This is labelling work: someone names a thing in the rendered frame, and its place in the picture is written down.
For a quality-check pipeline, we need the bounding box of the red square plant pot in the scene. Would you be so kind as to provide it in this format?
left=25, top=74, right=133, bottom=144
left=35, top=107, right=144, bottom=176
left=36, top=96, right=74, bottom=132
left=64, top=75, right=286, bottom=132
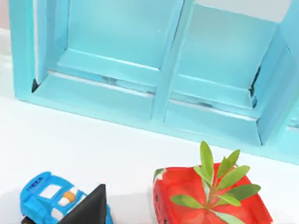
left=153, top=162, right=274, bottom=224

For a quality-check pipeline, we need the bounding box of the light blue rack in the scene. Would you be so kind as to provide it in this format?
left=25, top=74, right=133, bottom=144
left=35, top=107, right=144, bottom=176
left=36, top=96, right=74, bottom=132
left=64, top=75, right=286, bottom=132
left=8, top=0, right=299, bottom=147

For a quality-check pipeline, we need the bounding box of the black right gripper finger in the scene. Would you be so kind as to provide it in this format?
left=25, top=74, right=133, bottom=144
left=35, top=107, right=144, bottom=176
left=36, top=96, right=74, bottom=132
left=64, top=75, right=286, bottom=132
left=57, top=183, right=108, bottom=224

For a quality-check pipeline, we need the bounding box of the blue toy car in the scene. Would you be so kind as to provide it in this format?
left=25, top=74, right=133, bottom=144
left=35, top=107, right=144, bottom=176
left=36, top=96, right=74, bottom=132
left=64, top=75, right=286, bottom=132
left=19, top=171, right=117, bottom=224

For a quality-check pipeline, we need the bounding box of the green leafy plant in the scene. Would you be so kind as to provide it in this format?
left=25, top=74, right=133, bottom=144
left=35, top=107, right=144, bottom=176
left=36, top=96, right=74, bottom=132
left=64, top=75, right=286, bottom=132
left=171, top=140, right=262, bottom=224

